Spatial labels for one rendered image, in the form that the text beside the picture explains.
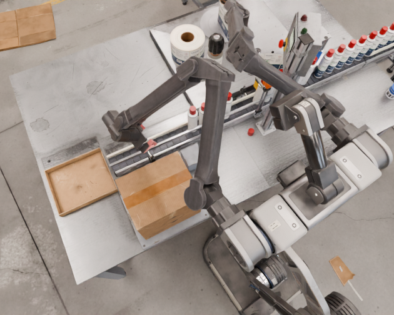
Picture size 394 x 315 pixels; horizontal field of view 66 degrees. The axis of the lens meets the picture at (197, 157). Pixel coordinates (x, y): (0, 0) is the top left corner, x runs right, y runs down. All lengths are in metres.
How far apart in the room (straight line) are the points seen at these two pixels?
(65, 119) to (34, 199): 1.01
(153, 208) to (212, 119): 0.55
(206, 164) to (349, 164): 0.42
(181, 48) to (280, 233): 1.25
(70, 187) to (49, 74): 0.77
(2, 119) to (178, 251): 1.93
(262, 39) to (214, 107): 1.30
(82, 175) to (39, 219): 1.02
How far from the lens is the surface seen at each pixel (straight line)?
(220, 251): 2.14
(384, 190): 2.93
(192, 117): 1.53
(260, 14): 2.28
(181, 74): 0.91
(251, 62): 1.01
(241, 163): 1.67
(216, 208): 0.91
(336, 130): 1.12
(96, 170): 1.70
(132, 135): 1.22
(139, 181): 1.32
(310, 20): 1.39
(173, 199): 1.29
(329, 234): 2.61
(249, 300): 2.15
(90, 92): 1.96
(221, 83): 0.86
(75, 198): 1.69
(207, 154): 0.90
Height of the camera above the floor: 2.36
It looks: 67 degrees down
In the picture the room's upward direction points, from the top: 3 degrees clockwise
